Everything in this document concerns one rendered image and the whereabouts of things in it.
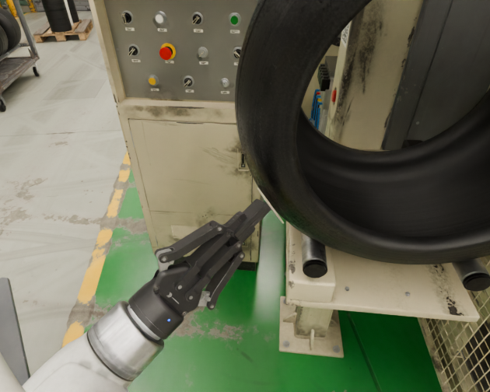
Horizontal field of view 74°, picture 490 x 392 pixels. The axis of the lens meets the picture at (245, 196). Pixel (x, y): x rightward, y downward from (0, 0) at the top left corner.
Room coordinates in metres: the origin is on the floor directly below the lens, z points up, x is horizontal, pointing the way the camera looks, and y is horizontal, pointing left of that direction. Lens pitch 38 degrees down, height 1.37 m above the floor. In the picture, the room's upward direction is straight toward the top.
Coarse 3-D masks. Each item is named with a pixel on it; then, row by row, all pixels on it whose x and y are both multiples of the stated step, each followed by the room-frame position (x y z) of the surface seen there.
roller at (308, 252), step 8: (304, 240) 0.44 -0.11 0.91; (312, 240) 0.43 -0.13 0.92; (304, 248) 0.42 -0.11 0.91; (312, 248) 0.41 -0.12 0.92; (320, 248) 0.42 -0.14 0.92; (304, 256) 0.40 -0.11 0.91; (312, 256) 0.40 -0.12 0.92; (320, 256) 0.40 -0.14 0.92; (304, 264) 0.39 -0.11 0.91; (312, 264) 0.38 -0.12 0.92; (320, 264) 0.38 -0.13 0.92; (304, 272) 0.38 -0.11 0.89; (312, 272) 0.38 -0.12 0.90; (320, 272) 0.38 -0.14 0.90
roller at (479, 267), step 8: (456, 264) 0.39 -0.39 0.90; (464, 264) 0.38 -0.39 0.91; (472, 264) 0.38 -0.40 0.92; (480, 264) 0.37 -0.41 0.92; (464, 272) 0.37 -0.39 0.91; (472, 272) 0.36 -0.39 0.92; (480, 272) 0.36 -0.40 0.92; (464, 280) 0.36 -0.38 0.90; (472, 280) 0.35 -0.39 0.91; (480, 280) 0.35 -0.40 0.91; (488, 280) 0.35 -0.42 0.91; (472, 288) 0.35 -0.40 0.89; (480, 288) 0.35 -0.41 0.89
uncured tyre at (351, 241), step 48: (288, 0) 0.41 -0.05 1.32; (336, 0) 0.38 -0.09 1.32; (288, 48) 0.39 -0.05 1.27; (240, 96) 0.43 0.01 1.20; (288, 96) 0.39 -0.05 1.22; (240, 144) 0.46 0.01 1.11; (288, 144) 0.38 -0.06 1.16; (336, 144) 0.67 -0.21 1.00; (432, 144) 0.63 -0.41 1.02; (480, 144) 0.61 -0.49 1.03; (288, 192) 0.39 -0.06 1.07; (336, 192) 0.58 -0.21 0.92; (384, 192) 0.60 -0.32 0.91; (432, 192) 0.56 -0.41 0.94; (480, 192) 0.51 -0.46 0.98; (336, 240) 0.38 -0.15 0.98; (384, 240) 0.37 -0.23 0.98; (432, 240) 0.37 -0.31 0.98; (480, 240) 0.35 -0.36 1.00
